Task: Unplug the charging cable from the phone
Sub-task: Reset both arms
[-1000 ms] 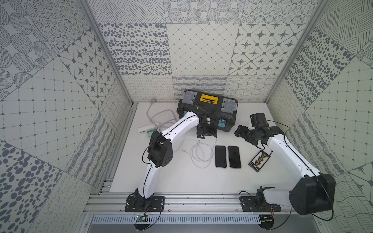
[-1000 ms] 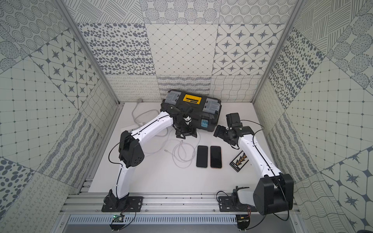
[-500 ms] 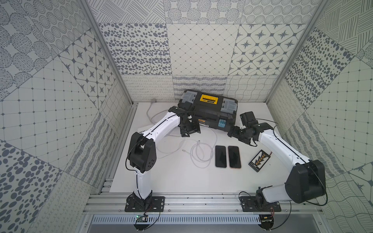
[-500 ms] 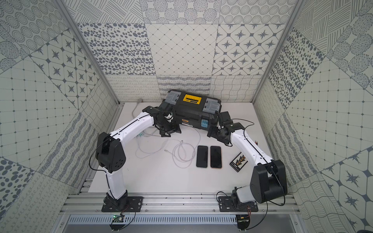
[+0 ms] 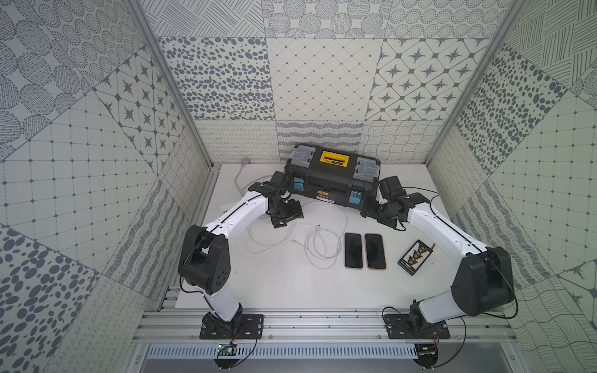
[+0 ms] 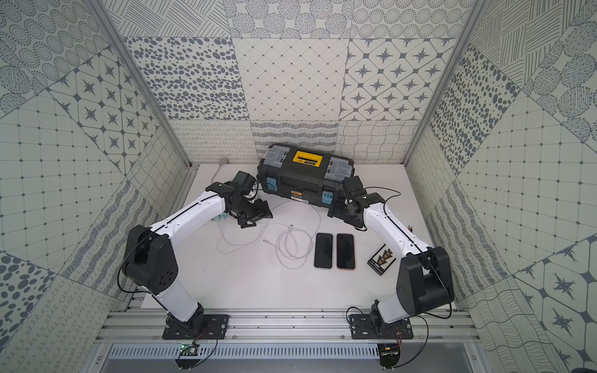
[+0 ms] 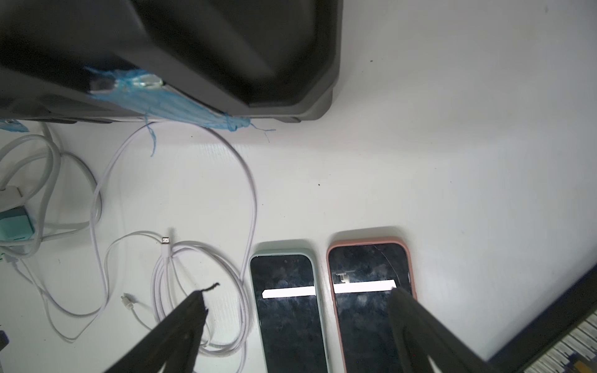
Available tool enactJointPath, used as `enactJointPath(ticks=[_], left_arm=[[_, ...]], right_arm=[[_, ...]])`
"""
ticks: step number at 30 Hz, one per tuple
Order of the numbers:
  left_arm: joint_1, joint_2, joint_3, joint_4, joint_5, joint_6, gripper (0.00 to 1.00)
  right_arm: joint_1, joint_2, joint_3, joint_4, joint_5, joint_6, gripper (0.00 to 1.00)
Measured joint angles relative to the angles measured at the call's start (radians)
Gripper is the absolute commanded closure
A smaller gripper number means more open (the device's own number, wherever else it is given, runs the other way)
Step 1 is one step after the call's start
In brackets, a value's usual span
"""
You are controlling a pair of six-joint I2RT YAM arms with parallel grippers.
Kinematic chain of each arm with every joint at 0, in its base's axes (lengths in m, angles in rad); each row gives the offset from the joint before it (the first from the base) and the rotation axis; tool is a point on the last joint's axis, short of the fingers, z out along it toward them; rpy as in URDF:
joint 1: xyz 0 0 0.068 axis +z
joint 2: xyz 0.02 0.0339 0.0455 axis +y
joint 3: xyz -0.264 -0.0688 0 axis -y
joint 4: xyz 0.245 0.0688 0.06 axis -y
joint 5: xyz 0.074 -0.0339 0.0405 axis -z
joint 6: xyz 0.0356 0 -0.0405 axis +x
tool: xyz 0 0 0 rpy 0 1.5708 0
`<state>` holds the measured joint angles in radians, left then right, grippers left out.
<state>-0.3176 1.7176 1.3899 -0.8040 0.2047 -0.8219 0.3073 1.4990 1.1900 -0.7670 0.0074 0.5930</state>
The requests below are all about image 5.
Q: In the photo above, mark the phone with pink case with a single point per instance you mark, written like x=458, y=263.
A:
x=375, y=254

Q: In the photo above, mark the black toolbox yellow label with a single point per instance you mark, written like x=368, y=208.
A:
x=332, y=176

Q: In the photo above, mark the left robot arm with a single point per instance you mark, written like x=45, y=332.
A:
x=205, y=263

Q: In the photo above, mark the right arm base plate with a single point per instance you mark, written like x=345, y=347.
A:
x=412, y=327

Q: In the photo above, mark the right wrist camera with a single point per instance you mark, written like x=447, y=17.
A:
x=391, y=189

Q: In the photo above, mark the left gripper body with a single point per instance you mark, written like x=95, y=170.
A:
x=285, y=210

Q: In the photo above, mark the phone with mint case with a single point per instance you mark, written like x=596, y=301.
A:
x=353, y=251

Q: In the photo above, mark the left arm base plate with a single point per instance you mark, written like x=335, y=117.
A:
x=241, y=327

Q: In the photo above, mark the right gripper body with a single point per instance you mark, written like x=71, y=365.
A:
x=382, y=213

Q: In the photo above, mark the aluminium front rail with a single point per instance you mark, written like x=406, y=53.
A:
x=172, y=325

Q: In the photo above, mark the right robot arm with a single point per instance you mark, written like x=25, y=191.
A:
x=483, y=280

